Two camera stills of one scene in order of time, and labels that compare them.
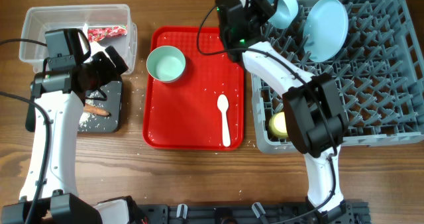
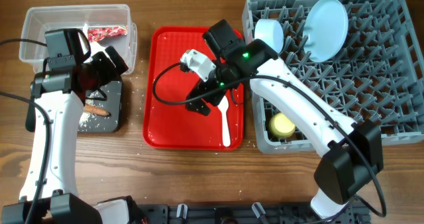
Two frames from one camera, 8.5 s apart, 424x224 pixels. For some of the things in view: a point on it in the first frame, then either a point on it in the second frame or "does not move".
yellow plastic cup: x=277 y=124 does not move
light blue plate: x=325 y=29 does not move
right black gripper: x=261 y=6 to x=201 y=107
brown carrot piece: x=91 y=109 does not move
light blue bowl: x=287 y=9 to x=270 y=32
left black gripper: x=109 y=71 does not move
